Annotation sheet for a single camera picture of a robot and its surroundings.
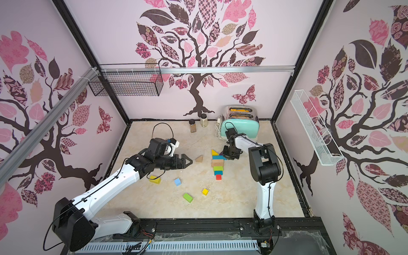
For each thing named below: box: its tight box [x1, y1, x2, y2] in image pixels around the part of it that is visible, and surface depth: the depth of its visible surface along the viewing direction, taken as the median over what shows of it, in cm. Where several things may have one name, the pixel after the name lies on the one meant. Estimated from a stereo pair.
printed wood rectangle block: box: [210, 162, 225, 168], surface depth 97 cm
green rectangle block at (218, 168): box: [213, 165, 224, 172], surface depth 97 cm
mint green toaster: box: [220, 104, 260, 140], surface depth 102 cm
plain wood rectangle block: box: [211, 159, 225, 164], surface depth 100 cm
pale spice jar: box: [200, 113, 209, 128], surface depth 113 cm
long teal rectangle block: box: [211, 155, 227, 160], surface depth 102 cm
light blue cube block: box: [174, 177, 182, 187], surface depth 89 cm
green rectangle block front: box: [182, 192, 194, 203], surface depth 85 cm
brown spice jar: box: [188, 119, 197, 133], surface depth 112 cm
